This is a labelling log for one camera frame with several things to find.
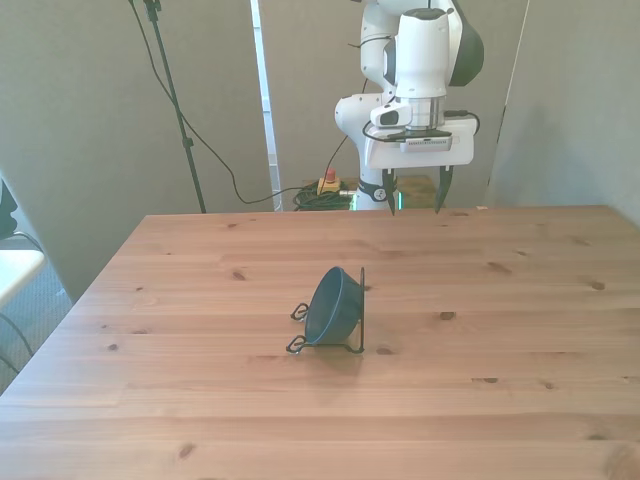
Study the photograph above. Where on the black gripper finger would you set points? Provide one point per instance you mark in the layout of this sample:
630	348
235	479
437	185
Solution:
444	187
390	192

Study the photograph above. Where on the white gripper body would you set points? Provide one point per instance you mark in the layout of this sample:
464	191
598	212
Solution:
460	147

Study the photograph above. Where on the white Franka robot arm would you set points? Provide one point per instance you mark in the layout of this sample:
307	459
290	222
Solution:
425	50

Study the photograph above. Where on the dark blue bowl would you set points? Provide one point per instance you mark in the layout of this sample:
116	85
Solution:
332	307

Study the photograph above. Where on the wooden box behind table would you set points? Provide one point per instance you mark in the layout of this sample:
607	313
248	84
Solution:
417	190

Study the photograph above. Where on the yellow emergency stop button box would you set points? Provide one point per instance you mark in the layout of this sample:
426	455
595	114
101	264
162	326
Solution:
328	184

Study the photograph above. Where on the black tripod stand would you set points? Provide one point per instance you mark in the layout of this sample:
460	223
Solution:
172	100

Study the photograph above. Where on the white side desk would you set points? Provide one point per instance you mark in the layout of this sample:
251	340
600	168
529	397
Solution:
17	272

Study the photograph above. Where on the black chair back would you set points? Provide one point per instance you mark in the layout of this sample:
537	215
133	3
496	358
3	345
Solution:
6	210

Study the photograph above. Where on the white vertical partition post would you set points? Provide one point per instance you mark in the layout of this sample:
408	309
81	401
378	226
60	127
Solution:
265	100

